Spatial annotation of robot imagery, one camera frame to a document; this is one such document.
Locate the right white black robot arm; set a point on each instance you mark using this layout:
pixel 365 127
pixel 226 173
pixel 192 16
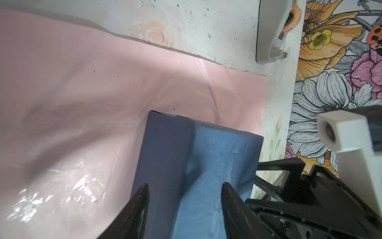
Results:
pixel 355 137

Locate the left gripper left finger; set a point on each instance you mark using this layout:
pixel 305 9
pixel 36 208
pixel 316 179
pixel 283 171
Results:
pixel 131 221

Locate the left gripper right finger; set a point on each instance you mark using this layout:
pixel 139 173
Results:
pixel 239 221

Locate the dark blue gift box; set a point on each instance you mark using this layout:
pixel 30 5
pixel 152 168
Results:
pixel 185 162

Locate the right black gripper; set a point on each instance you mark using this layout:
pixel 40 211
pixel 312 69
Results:
pixel 317 205

